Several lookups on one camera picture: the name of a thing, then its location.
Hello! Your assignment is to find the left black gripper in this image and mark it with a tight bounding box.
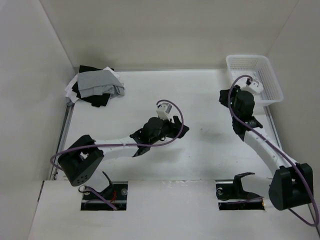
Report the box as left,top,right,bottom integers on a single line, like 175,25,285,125
149,114,189,145

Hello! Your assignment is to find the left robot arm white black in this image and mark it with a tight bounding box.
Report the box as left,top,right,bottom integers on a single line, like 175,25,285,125
58,115,190,200

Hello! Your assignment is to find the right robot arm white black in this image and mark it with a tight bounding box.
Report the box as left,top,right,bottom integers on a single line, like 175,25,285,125
219,85,314,211

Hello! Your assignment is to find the black folded tank top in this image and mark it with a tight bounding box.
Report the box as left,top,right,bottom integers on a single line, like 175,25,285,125
71,65,111,108

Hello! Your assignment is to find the grey folded tank top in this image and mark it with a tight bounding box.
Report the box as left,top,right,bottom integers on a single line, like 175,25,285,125
77,69,125,98

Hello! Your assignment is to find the white folded tank top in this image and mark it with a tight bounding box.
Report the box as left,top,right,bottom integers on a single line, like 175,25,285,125
64,65,125,107

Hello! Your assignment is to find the white plastic mesh basket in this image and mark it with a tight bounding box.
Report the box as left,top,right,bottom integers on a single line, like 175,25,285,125
225,54,284,107

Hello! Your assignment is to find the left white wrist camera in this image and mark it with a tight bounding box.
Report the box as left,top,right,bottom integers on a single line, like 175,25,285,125
156,102,172,121

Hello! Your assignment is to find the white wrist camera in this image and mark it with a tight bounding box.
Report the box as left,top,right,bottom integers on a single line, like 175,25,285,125
242,77,264,95
156,102,172,121

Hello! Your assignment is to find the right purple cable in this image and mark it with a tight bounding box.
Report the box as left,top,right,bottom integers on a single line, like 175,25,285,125
227,75,320,227

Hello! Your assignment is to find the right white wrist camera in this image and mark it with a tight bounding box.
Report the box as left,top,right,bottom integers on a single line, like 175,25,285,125
242,77,264,95

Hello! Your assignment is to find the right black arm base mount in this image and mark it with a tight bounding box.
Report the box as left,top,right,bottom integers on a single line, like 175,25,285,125
215,172,265,211

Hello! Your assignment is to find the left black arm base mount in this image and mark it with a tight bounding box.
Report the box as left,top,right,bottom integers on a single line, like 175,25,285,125
78,181,129,211

